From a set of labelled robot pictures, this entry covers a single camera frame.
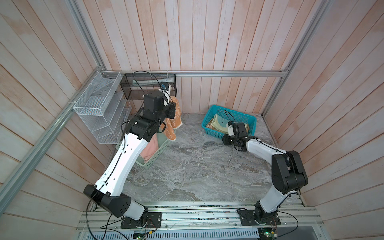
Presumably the pink orange patterned towel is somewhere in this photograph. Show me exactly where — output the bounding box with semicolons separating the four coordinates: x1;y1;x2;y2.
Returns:
164;96;183;141

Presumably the teal plastic basket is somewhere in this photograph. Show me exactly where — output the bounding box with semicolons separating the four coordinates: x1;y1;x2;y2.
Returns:
202;105;257;139

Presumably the green yellow striped towel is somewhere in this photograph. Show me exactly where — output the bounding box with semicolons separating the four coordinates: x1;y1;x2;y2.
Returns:
212;114;238;134

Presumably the orange paw print towel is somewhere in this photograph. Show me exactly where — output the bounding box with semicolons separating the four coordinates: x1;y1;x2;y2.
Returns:
206;120;228;134

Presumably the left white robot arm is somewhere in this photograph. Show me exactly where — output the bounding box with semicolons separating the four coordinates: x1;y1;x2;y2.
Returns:
84;90;176;221

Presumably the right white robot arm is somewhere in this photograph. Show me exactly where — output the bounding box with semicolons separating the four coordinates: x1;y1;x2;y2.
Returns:
222;121;308;215

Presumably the light green plastic basket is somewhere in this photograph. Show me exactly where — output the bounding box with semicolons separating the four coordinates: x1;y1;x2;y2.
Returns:
109;133;171;169

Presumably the plain pink towel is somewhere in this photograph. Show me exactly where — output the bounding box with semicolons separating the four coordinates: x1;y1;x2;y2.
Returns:
140;134;159;163

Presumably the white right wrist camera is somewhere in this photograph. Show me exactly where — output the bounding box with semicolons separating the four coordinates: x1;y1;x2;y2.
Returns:
228;125;235;137

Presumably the black mesh wall basket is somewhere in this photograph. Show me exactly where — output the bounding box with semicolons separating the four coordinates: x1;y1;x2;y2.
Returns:
120;71;178;101

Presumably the white wire mesh shelf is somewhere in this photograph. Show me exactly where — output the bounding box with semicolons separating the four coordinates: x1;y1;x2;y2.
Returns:
74;71;132;145

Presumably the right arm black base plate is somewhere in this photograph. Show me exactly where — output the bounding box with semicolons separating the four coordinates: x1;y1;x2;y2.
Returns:
237;208;281;226

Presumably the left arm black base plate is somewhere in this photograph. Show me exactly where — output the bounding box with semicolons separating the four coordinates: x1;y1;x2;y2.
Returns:
121;212;162;229

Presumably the aluminium mounting rail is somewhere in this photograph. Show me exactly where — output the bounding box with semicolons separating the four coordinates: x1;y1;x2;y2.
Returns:
76;198;324;236

